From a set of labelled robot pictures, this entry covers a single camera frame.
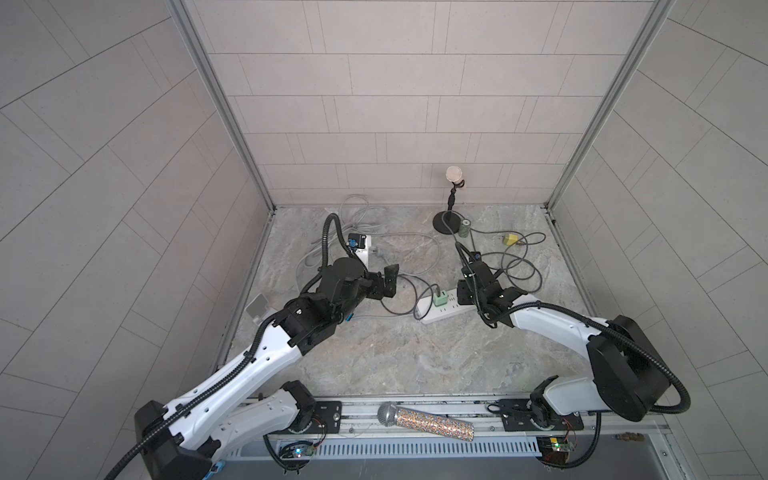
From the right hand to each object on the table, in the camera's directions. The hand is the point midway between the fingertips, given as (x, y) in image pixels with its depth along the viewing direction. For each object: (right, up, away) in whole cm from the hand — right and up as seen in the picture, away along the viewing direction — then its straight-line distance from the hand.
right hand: (461, 286), depth 91 cm
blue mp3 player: (-34, -8, -4) cm, 35 cm away
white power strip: (-11, -7, -6) cm, 14 cm away
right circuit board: (+17, -33, -23) cm, 44 cm away
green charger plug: (-7, -3, -6) cm, 10 cm away
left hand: (-22, +9, -20) cm, 31 cm away
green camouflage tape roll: (+4, +18, +14) cm, 23 cm away
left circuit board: (-41, -32, -25) cm, 58 cm away
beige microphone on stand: (-1, +20, +19) cm, 27 cm away
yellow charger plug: (+19, +14, +11) cm, 26 cm away
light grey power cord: (-16, +9, +12) cm, 22 cm away
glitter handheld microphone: (-21, -25, -22) cm, 40 cm away
